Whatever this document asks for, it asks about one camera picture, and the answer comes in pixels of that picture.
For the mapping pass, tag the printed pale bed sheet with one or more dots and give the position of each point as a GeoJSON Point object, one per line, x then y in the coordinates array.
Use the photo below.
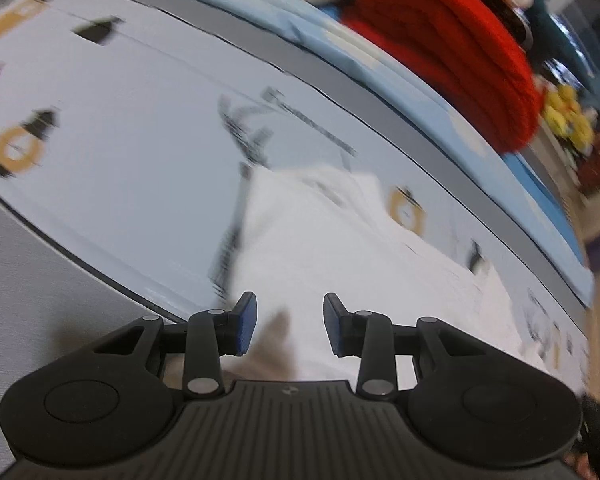
{"type": "Point", "coordinates": [130, 110]}

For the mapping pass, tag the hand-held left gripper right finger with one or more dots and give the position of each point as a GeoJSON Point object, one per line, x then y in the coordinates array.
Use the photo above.
{"type": "Point", "coordinates": [331, 322]}

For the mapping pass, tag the red folded blanket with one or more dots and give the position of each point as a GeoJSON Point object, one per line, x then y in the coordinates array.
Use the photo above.
{"type": "Point", "coordinates": [445, 35]}

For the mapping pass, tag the white small garment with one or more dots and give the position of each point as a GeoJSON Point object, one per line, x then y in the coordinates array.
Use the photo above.
{"type": "Point", "coordinates": [330, 240]}

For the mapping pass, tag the grey mattress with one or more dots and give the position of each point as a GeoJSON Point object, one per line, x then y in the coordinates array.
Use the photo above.
{"type": "Point", "coordinates": [20, 285]}

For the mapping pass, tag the yellow plush toys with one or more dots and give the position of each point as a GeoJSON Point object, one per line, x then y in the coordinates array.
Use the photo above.
{"type": "Point", "coordinates": [567, 115]}

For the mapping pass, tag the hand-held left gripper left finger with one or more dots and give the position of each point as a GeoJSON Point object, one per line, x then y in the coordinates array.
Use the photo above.
{"type": "Point", "coordinates": [246, 322]}

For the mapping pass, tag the light blue sheet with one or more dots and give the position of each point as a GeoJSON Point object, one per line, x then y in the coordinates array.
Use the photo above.
{"type": "Point", "coordinates": [300, 15]}

